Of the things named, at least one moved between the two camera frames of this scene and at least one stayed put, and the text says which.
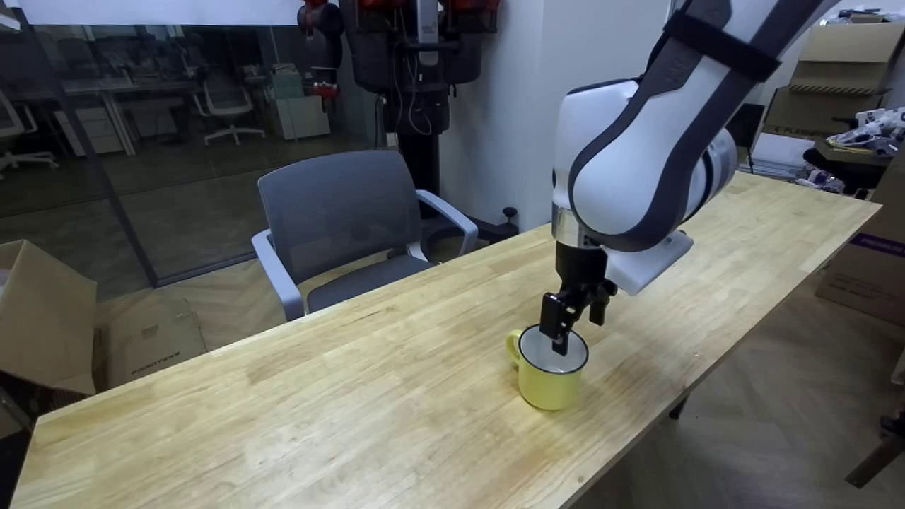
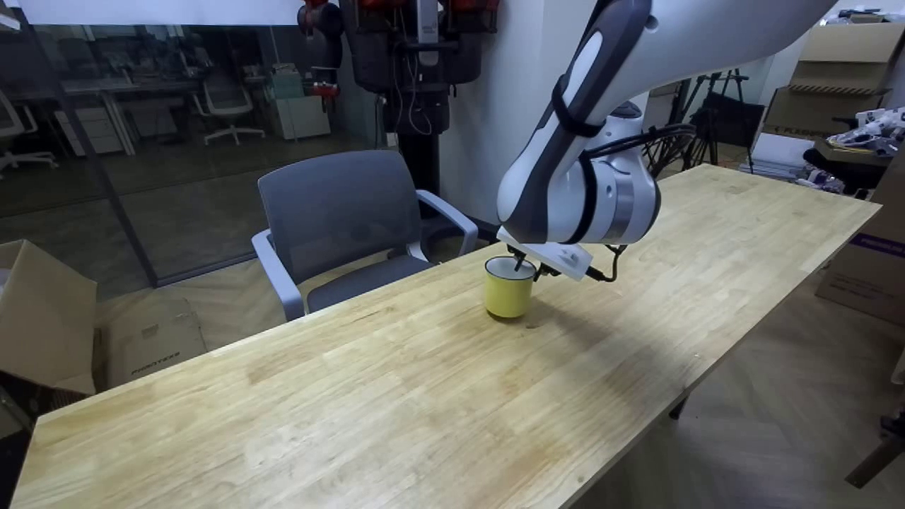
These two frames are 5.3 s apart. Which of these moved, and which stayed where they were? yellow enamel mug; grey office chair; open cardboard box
Moved: yellow enamel mug
Stayed: grey office chair; open cardboard box
